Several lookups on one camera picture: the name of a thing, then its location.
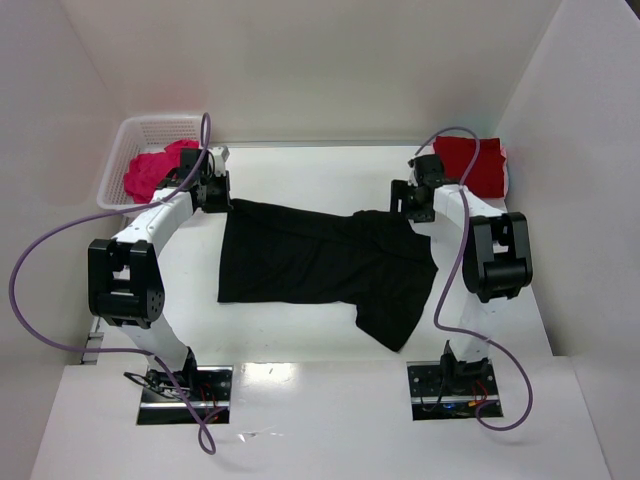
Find black t shirt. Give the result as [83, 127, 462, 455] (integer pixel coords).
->
[218, 199, 438, 352]

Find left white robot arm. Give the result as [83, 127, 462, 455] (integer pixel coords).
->
[88, 146, 232, 395]

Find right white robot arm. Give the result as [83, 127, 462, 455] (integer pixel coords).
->
[391, 154, 533, 394]

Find magenta t shirt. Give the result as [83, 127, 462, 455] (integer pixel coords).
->
[123, 139, 199, 204]

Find folded red t shirt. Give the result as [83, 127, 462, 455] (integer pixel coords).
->
[433, 136, 504, 199]

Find white plastic basket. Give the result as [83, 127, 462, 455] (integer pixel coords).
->
[97, 114, 201, 210]

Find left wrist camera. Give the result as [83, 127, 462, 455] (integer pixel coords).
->
[208, 145, 230, 177]

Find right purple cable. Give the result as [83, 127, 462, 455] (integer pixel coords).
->
[413, 126, 535, 431]

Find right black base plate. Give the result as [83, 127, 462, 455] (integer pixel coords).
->
[407, 361, 503, 421]

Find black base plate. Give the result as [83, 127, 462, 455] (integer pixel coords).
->
[407, 361, 503, 421]
[124, 366, 233, 426]

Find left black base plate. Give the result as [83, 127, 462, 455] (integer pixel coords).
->
[124, 366, 233, 426]

